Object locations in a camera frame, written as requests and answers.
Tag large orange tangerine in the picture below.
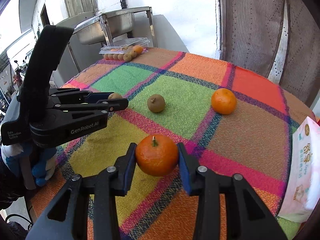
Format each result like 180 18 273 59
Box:
135 134 179 177

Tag brown kiwi fruit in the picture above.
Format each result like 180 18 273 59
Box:
108 93 123 100
147 94 165 113

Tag left blue gloved hand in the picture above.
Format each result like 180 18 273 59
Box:
1 144 57 190

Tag colourful plaid tablecloth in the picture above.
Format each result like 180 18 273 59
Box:
30 47 304 240

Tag orange far on cloth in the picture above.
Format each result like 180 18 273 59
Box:
211 88 237 115

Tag steel sink stand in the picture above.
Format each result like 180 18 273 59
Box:
53 7 157 87

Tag clear plastic fruit box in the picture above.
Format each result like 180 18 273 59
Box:
99 37 150 62

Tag white tissue pack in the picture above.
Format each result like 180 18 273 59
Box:
278 117 319 223

